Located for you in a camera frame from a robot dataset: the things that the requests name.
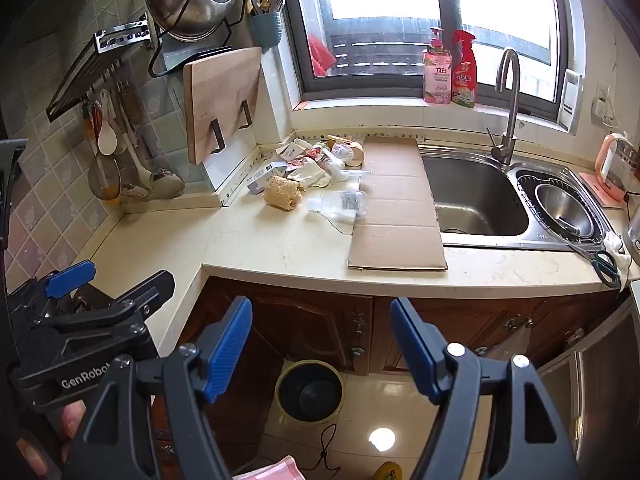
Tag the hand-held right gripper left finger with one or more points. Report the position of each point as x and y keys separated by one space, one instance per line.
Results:
x=227 y=355

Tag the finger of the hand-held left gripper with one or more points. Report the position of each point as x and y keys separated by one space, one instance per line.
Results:
x=130 y=297
x=70 y=277

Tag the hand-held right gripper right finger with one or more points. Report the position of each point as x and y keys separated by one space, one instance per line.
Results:
x=415 y=350

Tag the round trash bin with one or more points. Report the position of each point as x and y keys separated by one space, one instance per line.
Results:
x=307 y=390

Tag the clear plastic bag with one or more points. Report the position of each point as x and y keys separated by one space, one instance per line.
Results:
x=345 y=202
x=335 y=165

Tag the strawberry milk carton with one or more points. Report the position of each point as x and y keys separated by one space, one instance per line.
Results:
x=300 y=165

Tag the person's left hand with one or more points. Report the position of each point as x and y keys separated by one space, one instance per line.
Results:
x=72 y=417

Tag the steel strainer ladle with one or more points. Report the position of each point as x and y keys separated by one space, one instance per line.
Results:
x=102 y=180

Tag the yellow floor object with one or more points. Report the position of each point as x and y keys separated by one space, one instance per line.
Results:
x=387 y=472

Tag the pink floor cloth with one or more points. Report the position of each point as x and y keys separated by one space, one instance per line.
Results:
x=280 y=470

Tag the cardboard sheet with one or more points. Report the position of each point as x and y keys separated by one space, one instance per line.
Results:
x=395 y=210

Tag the white rice spoon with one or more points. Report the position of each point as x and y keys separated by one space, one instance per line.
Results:
x=106 y=140

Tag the steel sink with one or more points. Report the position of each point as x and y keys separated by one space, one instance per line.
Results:
x=475 y=195

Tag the white purple box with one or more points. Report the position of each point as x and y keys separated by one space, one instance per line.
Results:
x=265 y=175

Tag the steel bowl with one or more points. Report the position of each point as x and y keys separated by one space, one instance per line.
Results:
x=555 y=210

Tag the grey metal cabinet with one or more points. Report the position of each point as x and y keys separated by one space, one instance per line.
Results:
x=610 y=385

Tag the black hook rack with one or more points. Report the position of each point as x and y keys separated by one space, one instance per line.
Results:
x=80 y=77

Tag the black drain basket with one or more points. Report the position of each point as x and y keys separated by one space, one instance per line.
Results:
x=525 y=182

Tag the crumpled clear plastic bag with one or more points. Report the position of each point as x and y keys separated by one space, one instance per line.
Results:
x=335 y=165

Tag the paper cup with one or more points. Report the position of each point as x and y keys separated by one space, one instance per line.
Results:
x=356 y=155

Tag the black scissors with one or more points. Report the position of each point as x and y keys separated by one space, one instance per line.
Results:
x=605 y=267

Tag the wooden cutting board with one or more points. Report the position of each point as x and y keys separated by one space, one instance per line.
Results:
x=220 y=90

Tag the white rag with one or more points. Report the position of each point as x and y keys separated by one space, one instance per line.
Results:
x=620 y=252

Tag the steel faucet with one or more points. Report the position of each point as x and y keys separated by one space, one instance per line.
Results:
x=510 y=125

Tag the steel knife rack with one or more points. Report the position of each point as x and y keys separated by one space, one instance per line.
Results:
x=120 y=35

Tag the pink soap bottle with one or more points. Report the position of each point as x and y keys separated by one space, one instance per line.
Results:
x=437 y=80

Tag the red spray bottle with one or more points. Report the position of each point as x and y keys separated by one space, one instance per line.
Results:
x=464 y=80

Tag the dark framed window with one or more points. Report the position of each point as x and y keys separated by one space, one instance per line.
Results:
x=300 y=60

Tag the grey-blue utensil holder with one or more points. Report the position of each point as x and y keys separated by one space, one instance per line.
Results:
x=265 y=32

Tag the steel pot lid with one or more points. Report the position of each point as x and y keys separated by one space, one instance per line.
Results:
x=190 y=5

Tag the red cloth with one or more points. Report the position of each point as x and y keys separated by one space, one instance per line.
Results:
x=320 y=55

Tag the black metal wall rack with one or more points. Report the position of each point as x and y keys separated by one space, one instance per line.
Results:
x=216 y=136

